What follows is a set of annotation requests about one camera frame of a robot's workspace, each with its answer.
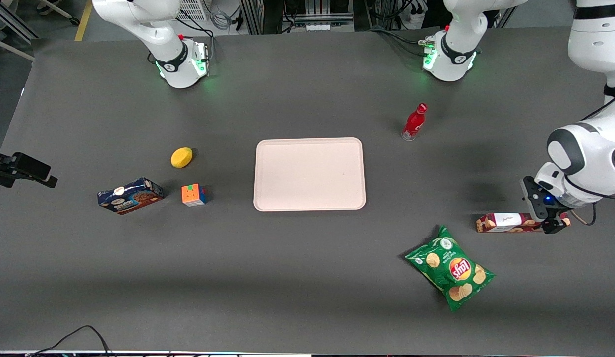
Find wheeled stand leg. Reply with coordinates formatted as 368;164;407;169
37;0;81;26

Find white base connector box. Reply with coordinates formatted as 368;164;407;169
194;42;210;77

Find red cookie box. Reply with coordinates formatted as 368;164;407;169
476;212;571;234

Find black equipment rack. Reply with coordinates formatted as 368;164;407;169
240;0;355;34

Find colourful puzzle cube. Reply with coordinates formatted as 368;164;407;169
181;183;208;207

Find black base cable bundle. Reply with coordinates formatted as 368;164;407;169
176;10;216;50
369;27;429;56

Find beige plastic tray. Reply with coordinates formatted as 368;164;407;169
253;137;367;212

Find red drink bottle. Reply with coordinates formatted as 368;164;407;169
401;103;428;142

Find yellow lemon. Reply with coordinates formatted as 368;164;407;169
170;147;193;169

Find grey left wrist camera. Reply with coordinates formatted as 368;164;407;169
521;176;550;222

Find dark grey table cover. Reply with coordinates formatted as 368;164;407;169
0;19;615;355

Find grey metal frame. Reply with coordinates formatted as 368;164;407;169
0;0;38;62

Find thin black loose cable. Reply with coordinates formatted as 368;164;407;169
27;325;112;357

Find grey coiled cable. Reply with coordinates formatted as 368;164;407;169
210;10;233;31

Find blue cookie box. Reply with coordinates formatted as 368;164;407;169
97;177;165;215

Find green chips bag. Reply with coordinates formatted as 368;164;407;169
404;224;496;313

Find white perforated basket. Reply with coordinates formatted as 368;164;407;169
177;0;209;21

